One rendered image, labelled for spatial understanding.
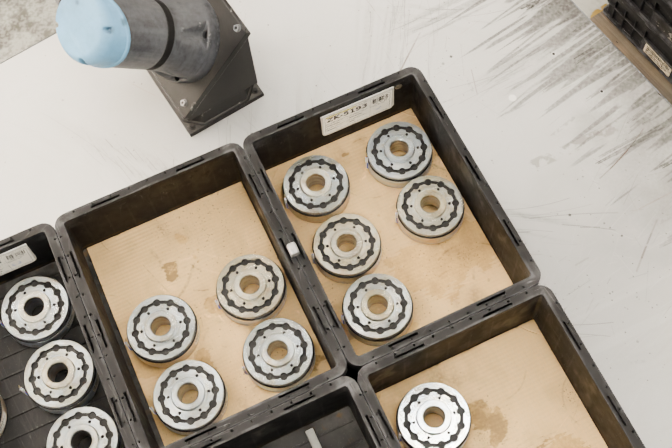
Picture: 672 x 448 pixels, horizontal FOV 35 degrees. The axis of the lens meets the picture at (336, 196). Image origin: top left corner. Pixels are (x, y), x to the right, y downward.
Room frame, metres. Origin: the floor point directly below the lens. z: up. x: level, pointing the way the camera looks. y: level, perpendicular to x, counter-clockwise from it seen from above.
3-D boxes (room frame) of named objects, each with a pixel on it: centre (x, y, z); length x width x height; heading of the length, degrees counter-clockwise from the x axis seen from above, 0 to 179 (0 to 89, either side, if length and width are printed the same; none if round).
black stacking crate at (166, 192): (0.56, 0.21, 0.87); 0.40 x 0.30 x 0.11; 19
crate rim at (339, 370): (0.56, 0.21, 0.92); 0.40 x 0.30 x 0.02; 19
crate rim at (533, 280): (0.66, -0.07, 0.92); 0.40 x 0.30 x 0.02; 19
